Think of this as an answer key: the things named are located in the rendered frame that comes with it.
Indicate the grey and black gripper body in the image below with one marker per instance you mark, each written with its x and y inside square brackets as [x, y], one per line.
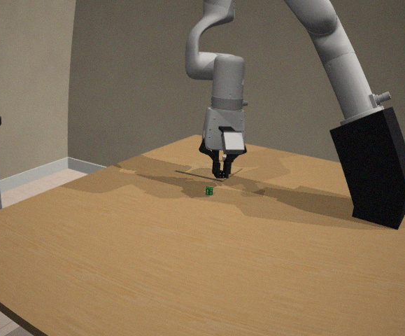
[219, 117]

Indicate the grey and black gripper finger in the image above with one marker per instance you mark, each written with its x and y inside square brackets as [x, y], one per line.
[214, 155]
[228, 162]

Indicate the brown mat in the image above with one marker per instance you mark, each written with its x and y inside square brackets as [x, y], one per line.
[203, 168]

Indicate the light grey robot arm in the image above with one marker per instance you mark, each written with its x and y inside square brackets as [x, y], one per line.
[331, 43]

